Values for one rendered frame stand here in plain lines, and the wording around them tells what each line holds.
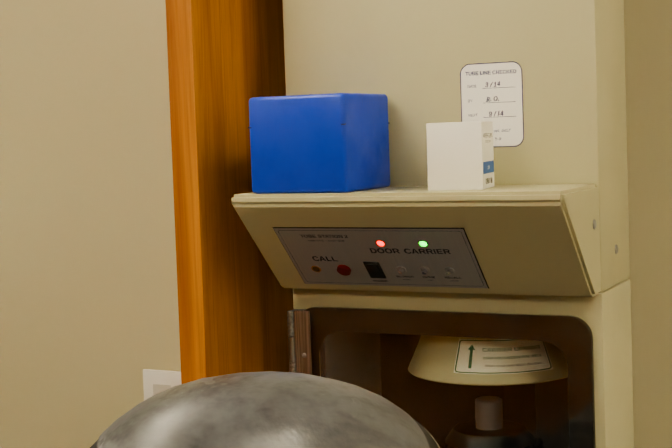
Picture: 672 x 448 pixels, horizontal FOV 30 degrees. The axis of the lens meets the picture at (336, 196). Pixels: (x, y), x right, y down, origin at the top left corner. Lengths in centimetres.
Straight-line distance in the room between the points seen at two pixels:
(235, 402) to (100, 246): 142
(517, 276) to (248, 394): 62
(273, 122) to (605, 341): 36
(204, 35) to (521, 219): 38
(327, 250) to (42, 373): 95
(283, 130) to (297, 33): 15
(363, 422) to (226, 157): 73
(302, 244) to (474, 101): 21
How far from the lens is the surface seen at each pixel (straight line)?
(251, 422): 54
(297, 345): 128
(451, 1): 120
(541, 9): 117
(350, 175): 113
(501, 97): 118
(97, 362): 199
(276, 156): 116
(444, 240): 112
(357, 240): 116
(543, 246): 110
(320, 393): 57
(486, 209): 107
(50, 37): 200
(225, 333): 127
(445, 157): 111
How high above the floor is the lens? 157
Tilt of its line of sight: 3 degrees down
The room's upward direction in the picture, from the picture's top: 2 degrees counter-clockwise
